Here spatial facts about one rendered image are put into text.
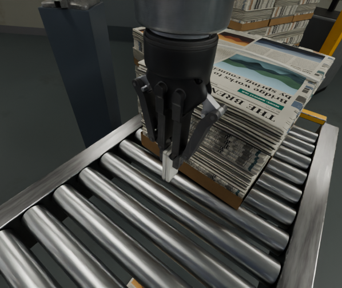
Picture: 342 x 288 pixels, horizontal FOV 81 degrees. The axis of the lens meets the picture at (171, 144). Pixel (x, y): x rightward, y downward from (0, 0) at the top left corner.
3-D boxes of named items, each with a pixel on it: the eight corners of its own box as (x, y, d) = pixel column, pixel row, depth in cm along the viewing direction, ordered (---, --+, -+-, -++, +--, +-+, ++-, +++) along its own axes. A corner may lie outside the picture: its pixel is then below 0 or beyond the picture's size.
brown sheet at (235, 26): (200, 18, 148) (201, 11, 145) (226, 14, 161) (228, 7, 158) (240, 31, 127) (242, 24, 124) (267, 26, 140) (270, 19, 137)
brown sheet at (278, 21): (228, 14, 162) (230, 7, 159) (251, 11, 175) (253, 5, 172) (268, 26, 141) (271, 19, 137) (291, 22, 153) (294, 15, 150)
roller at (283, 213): (142, 135, 66) (141, 123, 62) (293, 219, 47) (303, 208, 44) (131, 143, 63) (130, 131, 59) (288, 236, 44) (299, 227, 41)
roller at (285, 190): (154, 125, 70) (154, 113, 66) (298, 199, 51) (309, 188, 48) (145, 132, 67) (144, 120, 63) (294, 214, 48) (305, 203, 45)
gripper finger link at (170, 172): (177, 143, 32) (181, 144, 32) (174, 170, 37) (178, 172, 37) (166, 153, 30) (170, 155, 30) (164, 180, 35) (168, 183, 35)
